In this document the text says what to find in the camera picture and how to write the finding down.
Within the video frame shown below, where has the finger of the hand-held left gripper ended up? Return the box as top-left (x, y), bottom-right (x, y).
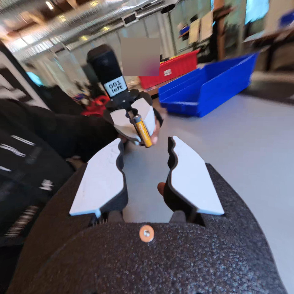
top-left (134, 98), bottom-right (156, 136)
top-left (110, 110), bottom-right (142, 145)

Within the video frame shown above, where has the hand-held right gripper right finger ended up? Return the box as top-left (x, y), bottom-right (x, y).
top-left (163, 135), bottom-right (225, 221)

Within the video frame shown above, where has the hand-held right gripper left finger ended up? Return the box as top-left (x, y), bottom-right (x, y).
top-left (69, 138), bottom-right (129, 219)

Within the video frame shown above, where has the yellow black battery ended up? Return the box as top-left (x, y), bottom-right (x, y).
top-left (133, 115), bottom-right (153, 148)

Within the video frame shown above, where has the blue plastic bin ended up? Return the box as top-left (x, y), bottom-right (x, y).
top-left (158, 52), bottom-right (259, 118)

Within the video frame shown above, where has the person's left forearm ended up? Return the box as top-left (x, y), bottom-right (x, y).
top-left (46, 113), bottom-right (128, 161)

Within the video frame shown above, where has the red plastic tote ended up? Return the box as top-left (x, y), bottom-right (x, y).
top-left (81, 95), bottom-right (111, 117)

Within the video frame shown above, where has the white air vent grille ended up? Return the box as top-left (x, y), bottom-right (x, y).
top-left (123, 13), bottom-right (138, 25)

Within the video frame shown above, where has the black floor lamp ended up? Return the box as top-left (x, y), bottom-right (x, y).
top-left (161, 4), bottom-right (178, 60)

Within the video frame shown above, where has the black-white marker sign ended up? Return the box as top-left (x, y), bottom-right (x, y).
top-left (0, 42), bottom-right (50, 109)

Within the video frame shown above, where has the wooden support column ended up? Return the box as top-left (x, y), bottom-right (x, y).
top-left (212, 0), bottom-right (235, 61)

